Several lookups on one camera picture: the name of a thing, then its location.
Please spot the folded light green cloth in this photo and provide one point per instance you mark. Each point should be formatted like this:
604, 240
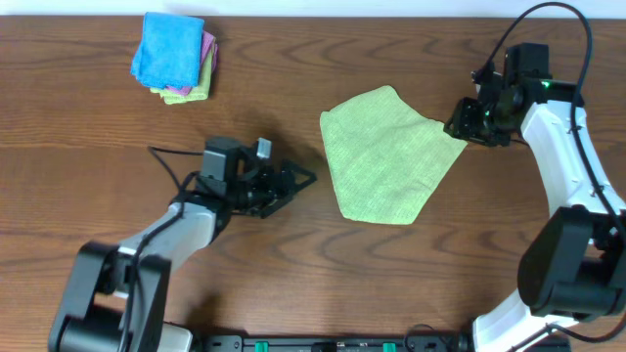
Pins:
198, 93

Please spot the green microfiber cloth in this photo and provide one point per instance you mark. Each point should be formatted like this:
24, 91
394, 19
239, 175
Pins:
385, 158

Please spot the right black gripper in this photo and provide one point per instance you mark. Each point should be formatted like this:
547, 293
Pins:
461, 116

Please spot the folded blue cloth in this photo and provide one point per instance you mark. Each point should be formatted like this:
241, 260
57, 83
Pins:
169, 53

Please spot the folded purple cloth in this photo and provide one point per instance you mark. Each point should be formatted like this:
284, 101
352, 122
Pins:
208, 50

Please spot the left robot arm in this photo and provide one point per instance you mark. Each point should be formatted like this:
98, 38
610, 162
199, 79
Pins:
115, 296

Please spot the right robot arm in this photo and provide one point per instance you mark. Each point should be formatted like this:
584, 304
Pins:
574, 270

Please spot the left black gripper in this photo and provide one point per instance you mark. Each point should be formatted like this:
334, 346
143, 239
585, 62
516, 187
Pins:
287, 184

